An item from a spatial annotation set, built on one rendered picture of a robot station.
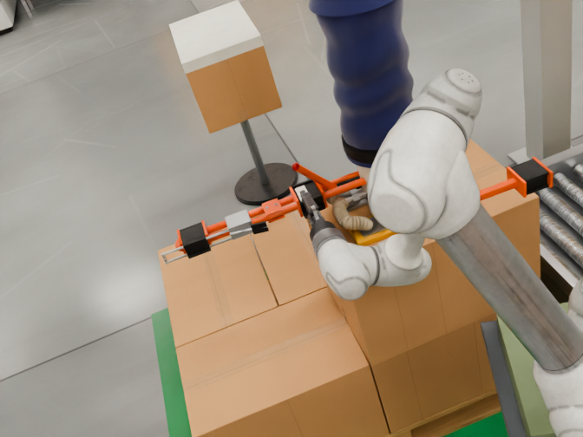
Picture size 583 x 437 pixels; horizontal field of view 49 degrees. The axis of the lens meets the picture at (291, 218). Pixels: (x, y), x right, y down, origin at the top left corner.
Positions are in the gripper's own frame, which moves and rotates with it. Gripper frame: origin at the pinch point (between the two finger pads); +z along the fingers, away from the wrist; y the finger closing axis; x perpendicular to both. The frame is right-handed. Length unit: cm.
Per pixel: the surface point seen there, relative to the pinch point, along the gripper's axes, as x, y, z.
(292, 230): -2, 54, 55
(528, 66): 135, 51, 102
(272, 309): -21, 54, 18
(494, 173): 57, 13, -5
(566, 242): 81, 53, -7
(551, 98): 140, 66, 92
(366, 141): 19.6, -16.3, -7.8
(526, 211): 57, 17, -22
